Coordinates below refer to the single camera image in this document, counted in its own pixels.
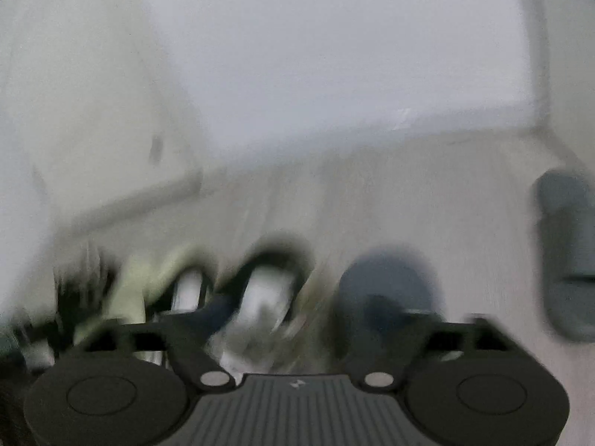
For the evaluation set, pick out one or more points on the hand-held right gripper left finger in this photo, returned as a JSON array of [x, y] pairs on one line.
[[211, 311]]

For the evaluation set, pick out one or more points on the light green slide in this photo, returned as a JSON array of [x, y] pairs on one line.
[[130, 288]]

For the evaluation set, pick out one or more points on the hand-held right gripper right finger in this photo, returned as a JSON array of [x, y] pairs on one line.
[[381, 316]]

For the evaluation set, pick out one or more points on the grey slide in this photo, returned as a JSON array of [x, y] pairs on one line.
[[390, 274], [562, 241]]

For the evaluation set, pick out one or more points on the white door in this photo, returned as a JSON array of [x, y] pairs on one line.
[[93, 102]]

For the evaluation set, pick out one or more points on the white baseboard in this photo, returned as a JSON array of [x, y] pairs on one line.
[[372, 134]]

